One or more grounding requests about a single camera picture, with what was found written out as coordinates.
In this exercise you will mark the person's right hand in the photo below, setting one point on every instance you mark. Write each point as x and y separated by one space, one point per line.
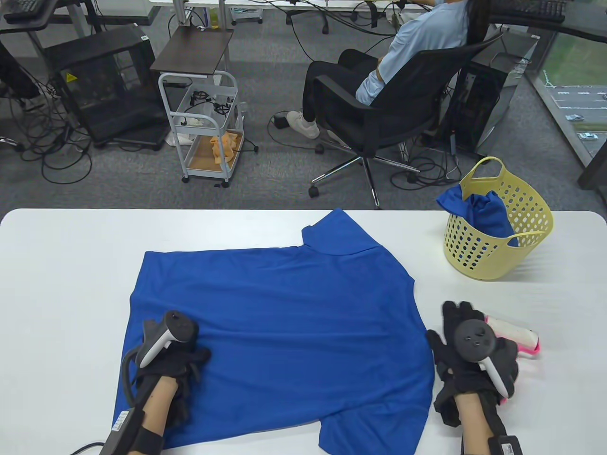
455 374

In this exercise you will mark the person's left hand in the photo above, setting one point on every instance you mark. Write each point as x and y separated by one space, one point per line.
180 362

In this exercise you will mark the pink lint roller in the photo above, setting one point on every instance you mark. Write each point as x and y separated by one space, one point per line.
517 339

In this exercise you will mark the blue t-shirt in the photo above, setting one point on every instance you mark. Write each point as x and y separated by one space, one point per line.
488 213
294 308

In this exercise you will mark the person's left forearm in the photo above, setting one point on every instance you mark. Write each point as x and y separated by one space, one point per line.
154 407

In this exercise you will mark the person's right forearm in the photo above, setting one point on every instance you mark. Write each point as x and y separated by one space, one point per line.
474 422

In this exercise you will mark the dark grey left hand controller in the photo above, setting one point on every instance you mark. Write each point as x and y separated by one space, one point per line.
178 327

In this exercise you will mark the dark grey hand controller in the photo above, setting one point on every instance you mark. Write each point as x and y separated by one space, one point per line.
178 327
474 339

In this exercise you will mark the dark grey right hand controller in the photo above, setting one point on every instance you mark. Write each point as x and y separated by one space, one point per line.
474 339

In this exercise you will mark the yellow perforated plastic basket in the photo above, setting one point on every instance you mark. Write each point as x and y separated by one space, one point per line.
488 260

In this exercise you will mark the orange cloth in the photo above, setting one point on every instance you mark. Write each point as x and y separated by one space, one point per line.
223 147

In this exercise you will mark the white rolling cart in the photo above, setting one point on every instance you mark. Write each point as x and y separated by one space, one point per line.
194 130

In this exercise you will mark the black foot pedal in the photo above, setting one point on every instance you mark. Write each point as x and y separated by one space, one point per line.
280 121

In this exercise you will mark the black mesh office chair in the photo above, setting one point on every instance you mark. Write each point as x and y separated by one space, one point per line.
379 123

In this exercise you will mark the black computer tower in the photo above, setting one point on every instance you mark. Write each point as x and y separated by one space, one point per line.
498 85

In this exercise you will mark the brown side table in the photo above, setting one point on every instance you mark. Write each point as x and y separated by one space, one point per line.
194 50

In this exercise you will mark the black open computer case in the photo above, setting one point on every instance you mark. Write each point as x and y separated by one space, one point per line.
95 42

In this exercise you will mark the white desk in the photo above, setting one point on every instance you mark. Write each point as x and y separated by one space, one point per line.
180 12

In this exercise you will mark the small white storage cart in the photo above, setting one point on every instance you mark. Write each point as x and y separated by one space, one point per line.
246 14

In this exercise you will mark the black desk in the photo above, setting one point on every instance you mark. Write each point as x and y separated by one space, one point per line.
118 9
588 21

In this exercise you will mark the black keyboard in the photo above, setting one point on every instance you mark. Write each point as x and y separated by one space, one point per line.
23 8
531 8

